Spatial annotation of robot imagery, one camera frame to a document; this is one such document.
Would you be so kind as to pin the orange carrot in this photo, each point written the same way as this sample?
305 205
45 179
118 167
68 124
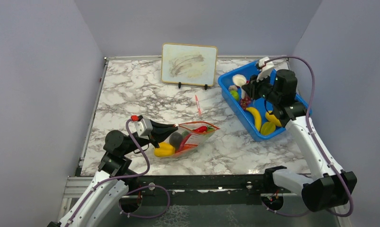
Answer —
185 148

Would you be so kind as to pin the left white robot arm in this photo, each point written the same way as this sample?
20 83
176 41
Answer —
113 178

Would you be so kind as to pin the green cabbage ball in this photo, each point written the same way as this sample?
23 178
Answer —
235 95

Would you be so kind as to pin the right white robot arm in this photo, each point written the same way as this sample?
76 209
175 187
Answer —
329 185

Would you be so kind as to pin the yellow banana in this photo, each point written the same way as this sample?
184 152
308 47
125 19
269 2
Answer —
257 117

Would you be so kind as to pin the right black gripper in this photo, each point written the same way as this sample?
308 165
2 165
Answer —
251 88

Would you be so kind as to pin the dark purple mushroom cap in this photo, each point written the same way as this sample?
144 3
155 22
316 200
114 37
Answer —
175 140

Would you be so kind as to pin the green starfruit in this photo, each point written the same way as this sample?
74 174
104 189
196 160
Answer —
267 128

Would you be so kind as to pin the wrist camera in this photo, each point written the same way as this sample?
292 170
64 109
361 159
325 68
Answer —
143 127
265 66

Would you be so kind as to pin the white garlic bulb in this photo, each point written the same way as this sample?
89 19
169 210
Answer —
232 88

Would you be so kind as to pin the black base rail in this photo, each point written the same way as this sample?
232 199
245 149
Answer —
192 190

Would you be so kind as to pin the yellow-framed whiteboard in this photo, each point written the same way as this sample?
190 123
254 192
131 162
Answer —
188 64

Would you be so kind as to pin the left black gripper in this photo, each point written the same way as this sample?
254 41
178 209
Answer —
160 132

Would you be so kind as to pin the purple grape bunch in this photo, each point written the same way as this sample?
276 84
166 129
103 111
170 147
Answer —
245 102

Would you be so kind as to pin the yellow bell pepper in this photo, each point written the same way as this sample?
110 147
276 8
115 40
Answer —
164 150

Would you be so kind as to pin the blue plastic bin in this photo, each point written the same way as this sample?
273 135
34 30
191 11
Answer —
245 117

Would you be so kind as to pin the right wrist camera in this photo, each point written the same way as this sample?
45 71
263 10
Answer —
265 66

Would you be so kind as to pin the clear orange-zip plastic bag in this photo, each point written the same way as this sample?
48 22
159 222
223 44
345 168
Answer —
188 126

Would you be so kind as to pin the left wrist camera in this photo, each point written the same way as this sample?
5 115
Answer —
143 127

